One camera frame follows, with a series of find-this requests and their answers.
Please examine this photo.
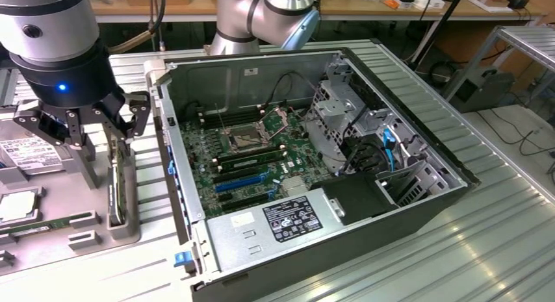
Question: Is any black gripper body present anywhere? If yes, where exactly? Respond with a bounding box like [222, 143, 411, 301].
[8, 38, 127, 127]

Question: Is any silver hard disk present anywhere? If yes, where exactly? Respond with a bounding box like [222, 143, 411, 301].
[0, 105, 66, 176]

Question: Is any thin metal locking lever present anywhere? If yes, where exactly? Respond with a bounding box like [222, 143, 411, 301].
[215, 103, 227, 134]

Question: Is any grey parts rack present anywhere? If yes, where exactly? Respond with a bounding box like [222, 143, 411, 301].
[0, 120, 143, 267]

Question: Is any black empty RAM slot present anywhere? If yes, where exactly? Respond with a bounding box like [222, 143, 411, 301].
[202, 113, 262, 129]
[199, 107, 265, 123]

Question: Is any CPU socket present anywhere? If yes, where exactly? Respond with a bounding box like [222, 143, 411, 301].
[225, 123, 270, 153]

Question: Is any silver CPU chip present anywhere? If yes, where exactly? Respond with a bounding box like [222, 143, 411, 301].
[0, 194, 36, 223]

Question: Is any green RAM stick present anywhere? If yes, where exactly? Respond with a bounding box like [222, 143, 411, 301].
[0, 217, 74, 238]

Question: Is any dark installed RAM stick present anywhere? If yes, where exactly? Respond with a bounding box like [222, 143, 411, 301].
[219, 149, 286, 171]

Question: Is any blue expansion slot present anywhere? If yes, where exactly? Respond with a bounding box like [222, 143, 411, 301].
[215, 175, 269, 192]

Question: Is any metal socket cover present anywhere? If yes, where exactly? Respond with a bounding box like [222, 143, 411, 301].
[258, 106, 297, 142]

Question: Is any green motherboard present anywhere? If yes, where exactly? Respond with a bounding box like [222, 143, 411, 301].
[181, 105, 325, 218]

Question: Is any silver chipset heat sink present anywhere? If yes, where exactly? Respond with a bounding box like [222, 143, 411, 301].
[282, 177, 311, 194]

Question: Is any silver drive cage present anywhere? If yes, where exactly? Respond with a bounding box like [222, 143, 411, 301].
[303, 79, 394, 173]

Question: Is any silver power supply unit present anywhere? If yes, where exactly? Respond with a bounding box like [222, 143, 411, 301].
[206, 186, 349, 273]

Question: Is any wooden desk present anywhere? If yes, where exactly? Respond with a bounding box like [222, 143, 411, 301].
[86, 0, 547, 23]

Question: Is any silver disk bay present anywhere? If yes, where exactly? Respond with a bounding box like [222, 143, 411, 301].
[375, 158, 461, 207]

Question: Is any black open PC case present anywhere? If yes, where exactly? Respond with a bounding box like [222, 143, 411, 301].
[143, 47, 482, 292]

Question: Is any black tripod pole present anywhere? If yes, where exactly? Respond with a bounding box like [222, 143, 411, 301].
[410, 0, 470, 64]

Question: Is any white and black box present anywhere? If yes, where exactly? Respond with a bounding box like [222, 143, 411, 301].
[393, 0, 446, 10]

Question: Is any dark grey floor box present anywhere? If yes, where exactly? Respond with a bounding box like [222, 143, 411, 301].
[453, 69, 515, 113]

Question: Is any white flat box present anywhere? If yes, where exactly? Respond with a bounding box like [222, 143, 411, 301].
[467, 0, 515, 13]

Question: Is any beige corrugated hose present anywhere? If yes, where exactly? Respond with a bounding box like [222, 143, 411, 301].
[107, 29, 154, 55]

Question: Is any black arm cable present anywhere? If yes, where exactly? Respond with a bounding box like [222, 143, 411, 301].
[147, 0, 169, 52]

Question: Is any black looped wire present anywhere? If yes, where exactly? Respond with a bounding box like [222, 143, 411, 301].
[267, 71, 318, 105]

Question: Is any blue data wire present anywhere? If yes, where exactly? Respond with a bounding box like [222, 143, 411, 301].
[381, 128, 398, 173]

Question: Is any thin black table cable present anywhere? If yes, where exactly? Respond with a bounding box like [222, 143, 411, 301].
[490, 108, 555, 160]

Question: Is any metal slat frame table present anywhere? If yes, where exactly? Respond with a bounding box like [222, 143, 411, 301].
[445, 24, 555, 101]

